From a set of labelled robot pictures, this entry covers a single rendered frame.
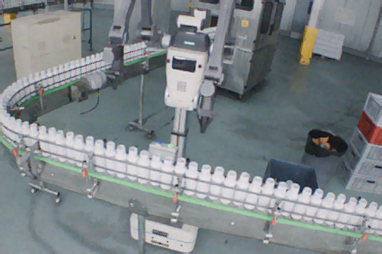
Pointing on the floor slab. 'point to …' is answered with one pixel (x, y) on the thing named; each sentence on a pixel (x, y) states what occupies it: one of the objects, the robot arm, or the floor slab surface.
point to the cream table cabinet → (45, 42)
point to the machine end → (247, 40)
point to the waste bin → (318, 158)
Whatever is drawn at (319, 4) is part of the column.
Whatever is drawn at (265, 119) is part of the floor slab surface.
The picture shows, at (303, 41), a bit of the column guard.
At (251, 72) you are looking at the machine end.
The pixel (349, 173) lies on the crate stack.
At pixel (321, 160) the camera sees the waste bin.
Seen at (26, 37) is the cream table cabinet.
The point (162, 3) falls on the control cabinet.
